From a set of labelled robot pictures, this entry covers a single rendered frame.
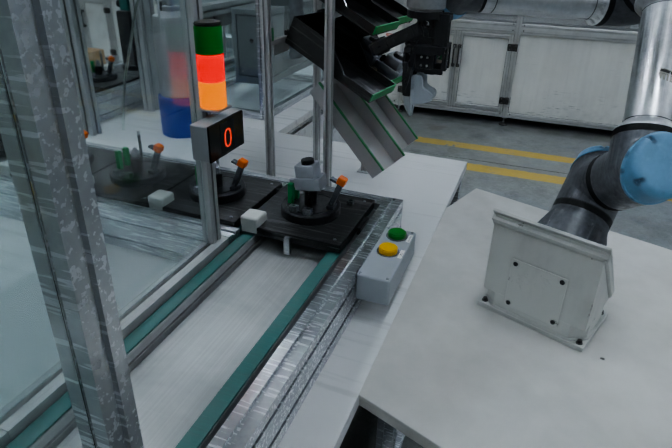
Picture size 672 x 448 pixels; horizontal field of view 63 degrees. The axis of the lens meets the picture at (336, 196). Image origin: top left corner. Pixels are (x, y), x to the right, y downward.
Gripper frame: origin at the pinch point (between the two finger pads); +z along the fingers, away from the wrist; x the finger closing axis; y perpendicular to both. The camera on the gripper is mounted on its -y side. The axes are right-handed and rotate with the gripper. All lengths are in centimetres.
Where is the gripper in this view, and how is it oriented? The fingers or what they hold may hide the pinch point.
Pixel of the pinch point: (407, 109)
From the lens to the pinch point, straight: 116.9
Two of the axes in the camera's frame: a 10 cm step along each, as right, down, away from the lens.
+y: 9.3, 1.8, -3.2
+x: 3.7, -4.0, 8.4
